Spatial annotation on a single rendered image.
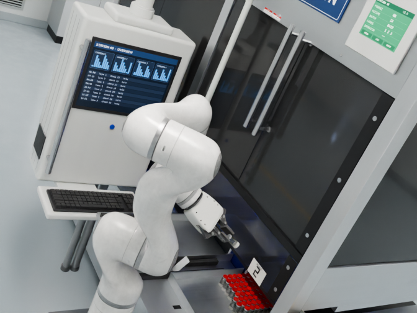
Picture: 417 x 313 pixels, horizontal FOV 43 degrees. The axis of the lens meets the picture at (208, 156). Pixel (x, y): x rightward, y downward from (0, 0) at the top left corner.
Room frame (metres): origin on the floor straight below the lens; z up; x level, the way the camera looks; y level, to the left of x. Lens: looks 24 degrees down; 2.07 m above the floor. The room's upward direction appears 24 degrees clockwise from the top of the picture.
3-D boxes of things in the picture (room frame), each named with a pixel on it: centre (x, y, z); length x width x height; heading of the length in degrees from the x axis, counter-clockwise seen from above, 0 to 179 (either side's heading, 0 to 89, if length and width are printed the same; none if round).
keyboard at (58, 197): (1.92, 0.36, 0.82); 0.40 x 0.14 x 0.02; 128
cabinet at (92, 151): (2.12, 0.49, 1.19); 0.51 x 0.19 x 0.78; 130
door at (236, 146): (2.04, 0.01, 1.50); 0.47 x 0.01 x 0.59; 40
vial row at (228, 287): (1.59, -0.29, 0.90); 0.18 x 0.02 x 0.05; 40
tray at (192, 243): (1.82, -0.04, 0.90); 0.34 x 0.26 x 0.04; 130
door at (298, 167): (1.69, -0.29, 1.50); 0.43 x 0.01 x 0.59; 40
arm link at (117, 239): (1.19, 0.11, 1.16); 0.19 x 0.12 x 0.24; 88
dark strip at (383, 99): (1.54, -0.40, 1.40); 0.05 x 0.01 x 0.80; 40
